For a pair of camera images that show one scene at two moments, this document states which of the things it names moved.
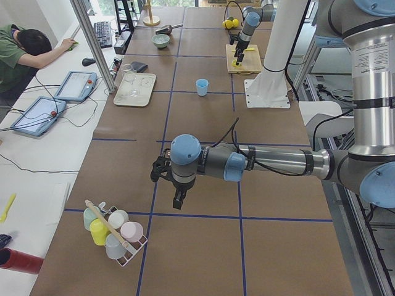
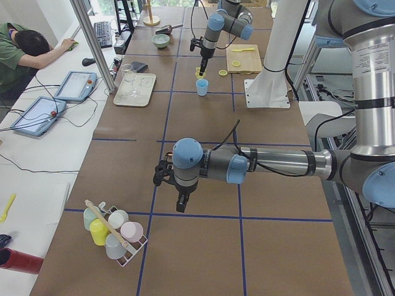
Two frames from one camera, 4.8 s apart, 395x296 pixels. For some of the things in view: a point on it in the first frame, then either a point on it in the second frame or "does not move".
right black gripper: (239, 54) to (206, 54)
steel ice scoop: (167, 29) does not move
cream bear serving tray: (134, 89) does not move
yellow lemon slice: (234, 63) to (197, 73)
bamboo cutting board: (250, 63) does not move
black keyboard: (102, 31) does not move
